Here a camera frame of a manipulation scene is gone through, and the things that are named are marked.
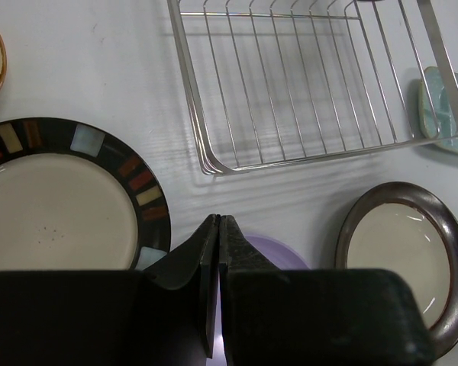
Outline purple plastic plate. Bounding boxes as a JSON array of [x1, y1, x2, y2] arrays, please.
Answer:
[[213, 233, 308, 358]]

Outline metal wire dish rack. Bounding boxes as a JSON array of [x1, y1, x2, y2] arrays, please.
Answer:
[[168, 1, 458, 175]]

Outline black mosaic rimmed plate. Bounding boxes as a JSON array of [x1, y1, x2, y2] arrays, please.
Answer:
[[0, 117, 171, 271]]

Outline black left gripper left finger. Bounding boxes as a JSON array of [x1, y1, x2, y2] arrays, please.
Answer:
[[143, 214, 218, 358]]

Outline brown rimmed cream plate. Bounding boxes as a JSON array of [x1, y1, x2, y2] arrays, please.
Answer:
[[334, 181, 458, 356]]

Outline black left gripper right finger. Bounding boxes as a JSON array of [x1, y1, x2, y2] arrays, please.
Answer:
[[219, 215, 279, 271]]

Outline teal rectangular ceramic plate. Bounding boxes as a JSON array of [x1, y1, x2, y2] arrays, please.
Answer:
[[418, 66, 458, 154]]

